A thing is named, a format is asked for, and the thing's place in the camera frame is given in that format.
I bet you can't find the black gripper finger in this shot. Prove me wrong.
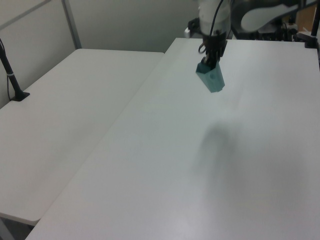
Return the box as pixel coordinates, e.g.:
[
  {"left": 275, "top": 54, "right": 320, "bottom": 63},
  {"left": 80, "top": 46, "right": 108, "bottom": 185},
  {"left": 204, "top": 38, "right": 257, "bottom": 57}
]
[
  {"left": 200, "top": 51, "right": 211, "bottom": 67},
  {"left": 208, "top": 49, "right": 223, "bottom": 70}
]

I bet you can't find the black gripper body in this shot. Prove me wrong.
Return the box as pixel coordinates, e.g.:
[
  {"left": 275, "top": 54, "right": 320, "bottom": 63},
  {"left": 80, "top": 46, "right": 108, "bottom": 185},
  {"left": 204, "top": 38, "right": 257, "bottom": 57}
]
[{"left": 202, "top": 36, "right": 228, "bottom": 60}]

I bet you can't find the teal plastic block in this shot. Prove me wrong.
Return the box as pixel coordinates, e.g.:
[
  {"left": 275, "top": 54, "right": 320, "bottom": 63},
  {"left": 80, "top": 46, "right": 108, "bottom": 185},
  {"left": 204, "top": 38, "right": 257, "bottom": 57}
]
[{"left": 194, "top": 61, "right": 226, "bottom": 95}]

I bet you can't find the dark electronic equipment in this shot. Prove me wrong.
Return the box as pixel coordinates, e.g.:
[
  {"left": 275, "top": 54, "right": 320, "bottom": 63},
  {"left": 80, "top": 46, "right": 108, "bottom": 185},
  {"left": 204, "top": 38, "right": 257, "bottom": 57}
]
[{"left": 254, "top": 16, "right": 298, "bottom": 42}]

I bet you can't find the brown cardboard box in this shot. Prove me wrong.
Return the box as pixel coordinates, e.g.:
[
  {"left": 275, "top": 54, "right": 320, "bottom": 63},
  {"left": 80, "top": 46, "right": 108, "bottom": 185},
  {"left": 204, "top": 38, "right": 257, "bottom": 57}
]
[{"left": 296, "top": 3, "right": 320, "bottom": 38}]

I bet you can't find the plain black stand pole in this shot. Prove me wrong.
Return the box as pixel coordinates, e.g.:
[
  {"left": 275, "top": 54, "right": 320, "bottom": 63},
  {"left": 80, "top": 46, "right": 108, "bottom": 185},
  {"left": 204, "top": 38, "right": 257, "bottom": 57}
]
[{"left": 294, "top": 14, "right": 320, "bottom": 50}]

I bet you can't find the white side table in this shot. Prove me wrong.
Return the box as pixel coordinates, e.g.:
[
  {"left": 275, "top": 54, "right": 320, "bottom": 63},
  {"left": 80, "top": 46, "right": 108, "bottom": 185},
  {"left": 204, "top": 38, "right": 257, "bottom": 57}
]
[{"left": 0, "top": 48, "right": 166, "bottom": 227}]

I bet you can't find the black pole with white band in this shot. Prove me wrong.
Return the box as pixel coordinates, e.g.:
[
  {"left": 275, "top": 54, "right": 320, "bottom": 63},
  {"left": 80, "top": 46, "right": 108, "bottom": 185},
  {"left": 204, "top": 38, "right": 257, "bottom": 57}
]
[{"left": 0, "top": 37, "right": 31, "bottom": 102}]

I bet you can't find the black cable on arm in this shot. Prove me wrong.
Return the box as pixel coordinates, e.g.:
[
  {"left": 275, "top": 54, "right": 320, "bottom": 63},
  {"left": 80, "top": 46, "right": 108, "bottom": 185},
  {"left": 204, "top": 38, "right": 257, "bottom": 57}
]
[{"left": 198, "top": 0, "right": 225, "bottom": 55}]

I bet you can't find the black bracket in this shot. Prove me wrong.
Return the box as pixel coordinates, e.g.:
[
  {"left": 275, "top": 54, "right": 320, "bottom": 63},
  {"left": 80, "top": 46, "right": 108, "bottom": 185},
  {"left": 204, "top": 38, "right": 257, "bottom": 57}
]
[{"left": 187, "top": 17, "right": 201, "bottom": 32}]

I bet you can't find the grey metal partition post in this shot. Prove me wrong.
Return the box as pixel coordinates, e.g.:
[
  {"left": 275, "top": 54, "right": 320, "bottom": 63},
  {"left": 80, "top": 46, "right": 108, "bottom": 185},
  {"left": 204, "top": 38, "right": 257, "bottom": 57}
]
[{"left": 61, "top": 0, "right": 83, "bottom": 50}]

